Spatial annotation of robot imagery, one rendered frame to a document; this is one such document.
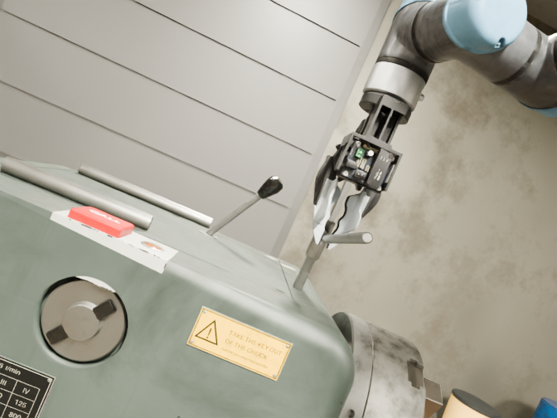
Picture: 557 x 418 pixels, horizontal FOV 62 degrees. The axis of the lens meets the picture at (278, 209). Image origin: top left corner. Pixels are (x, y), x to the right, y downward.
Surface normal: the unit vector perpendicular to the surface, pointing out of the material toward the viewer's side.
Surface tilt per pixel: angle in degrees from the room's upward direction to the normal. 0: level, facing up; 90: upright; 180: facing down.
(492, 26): 89
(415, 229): 90
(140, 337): 90
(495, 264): 90
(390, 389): 51
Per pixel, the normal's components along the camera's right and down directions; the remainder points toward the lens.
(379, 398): 0.26, -0.45
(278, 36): 0.15, 0.08
